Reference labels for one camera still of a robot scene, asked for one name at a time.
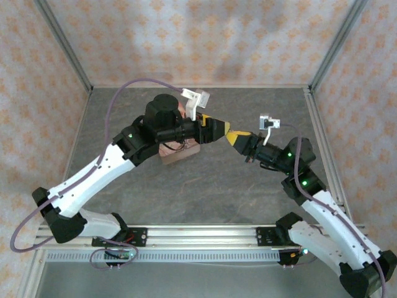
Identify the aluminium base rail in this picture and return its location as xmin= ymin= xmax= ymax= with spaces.
xmin=32 ymin=224 xmax=367 ymax=251

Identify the black right base electronics bracket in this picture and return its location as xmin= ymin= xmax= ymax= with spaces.
xmin=277 ymin=247 xmax=311 ymax=269

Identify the aluminium frame post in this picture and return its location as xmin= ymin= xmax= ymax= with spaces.
xmin=309 ymin=0 xmax=372 ymax=93
xmin=34 ymin=0 xmax=94 ymax=95

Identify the black left base electronics bracket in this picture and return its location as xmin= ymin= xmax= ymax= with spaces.
xmin=103 ymin=249 xmax=138 ymax=269

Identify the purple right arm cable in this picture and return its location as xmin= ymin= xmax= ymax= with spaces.
xmin=280 ymin=122 xmax=388 ymax=298

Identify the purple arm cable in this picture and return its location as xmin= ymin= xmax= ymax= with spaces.
xmin=280 ymin=122 xmax=388 ymax=298
xmin=10 ymin=78 xmax=187 ymax=271

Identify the grey slotted cable duct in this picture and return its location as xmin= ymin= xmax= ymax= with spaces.
xmin=45 ymin=250 xmax=282 ymax=263

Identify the black base electronics bracket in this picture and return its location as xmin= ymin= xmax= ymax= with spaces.
xmin=277 ymin=247 xmax=311 ymax=269
xmin=103 ymin=249 xmax=138 ymax=269

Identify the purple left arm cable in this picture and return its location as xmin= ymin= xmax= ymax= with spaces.
xmin=10 ymin=78 xmax=187 ymax=271

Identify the aluminium frame crossbar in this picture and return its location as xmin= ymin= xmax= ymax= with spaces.
xmin=89 ymin=83 xmax=311 ymax=90

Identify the aluminium table side rail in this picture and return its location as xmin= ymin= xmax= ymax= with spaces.
xmin=303 ymin=88 xmax=354 ymax=224

